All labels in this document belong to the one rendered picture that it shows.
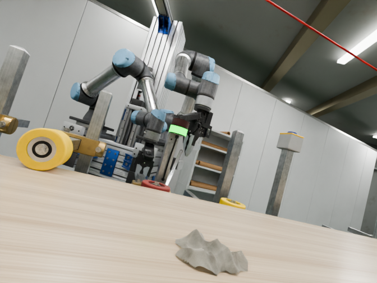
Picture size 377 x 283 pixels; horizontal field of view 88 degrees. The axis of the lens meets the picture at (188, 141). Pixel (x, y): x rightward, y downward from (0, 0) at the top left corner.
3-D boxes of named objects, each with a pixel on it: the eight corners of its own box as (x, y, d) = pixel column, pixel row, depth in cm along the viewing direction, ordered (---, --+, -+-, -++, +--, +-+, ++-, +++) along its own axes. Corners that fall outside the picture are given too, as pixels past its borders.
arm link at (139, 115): (141, 127, 111) (156, 131, 105) (127, 122, 101) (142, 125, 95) (146, 114, 111) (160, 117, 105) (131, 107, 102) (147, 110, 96)
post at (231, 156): (200, 247, 76) (233, 129, 79) (208, 248, 77) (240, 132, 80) (203, 252, 73) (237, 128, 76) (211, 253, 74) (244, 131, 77)
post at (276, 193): (253, 249, 84) (280, 148, 87) (263, 250, 86) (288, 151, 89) (261, 254, 80) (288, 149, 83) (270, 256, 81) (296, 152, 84)
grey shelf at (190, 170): (169, 207, 356) (193, 126, 367) (210, 214, 391) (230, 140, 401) (177, 217, 315) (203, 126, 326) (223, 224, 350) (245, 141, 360)
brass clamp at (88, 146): (58, 145, 62) (63, 130, 62) (102, 156, 66) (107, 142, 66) (51, 146, 56) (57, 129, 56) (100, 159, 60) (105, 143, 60)
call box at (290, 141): (275, 149, 88) (279, 132, 89) (286, 153, 90) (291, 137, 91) (287, 150, 81) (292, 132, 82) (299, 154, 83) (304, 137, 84)
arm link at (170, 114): (152, 126, 142) (157, 108, 143) (170, 131, 145) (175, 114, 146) (152, 124, 131) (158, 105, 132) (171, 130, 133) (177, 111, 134)
